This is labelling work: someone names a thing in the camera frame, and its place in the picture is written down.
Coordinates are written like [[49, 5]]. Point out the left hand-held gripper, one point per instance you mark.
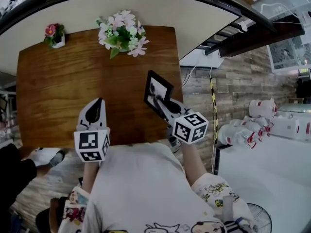
[[90, 142]]

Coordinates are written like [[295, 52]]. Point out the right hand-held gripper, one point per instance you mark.
[[190, 128]]

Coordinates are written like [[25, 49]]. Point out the black picture frame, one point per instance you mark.
[[158, 87]]

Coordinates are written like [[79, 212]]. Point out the person's left forearm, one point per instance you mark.
[[91, 176]]

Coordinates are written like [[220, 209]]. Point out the person's right forearm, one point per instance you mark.
[[193, 164]]

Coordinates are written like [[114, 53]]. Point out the grey shoe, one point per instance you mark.
[[57, 158]]

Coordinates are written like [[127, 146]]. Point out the yellow black striped floor strip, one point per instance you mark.
[[213, 101]]

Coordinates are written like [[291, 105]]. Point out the white power box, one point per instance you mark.
[[202, 60]]

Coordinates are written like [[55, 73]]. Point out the person's white printed shirt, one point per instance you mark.
[[141, 186]]

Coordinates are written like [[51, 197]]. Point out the wooden table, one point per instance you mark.
[[60, 81]]

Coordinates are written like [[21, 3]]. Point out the pink and white flower bouquet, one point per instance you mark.
[[122, 33]]

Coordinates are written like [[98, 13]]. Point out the dark stool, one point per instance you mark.
[[48, 217]]

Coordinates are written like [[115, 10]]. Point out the small red flower white pot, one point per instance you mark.
[[54, 35]]

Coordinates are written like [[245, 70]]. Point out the black floor fan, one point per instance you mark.
[[260, 217]]

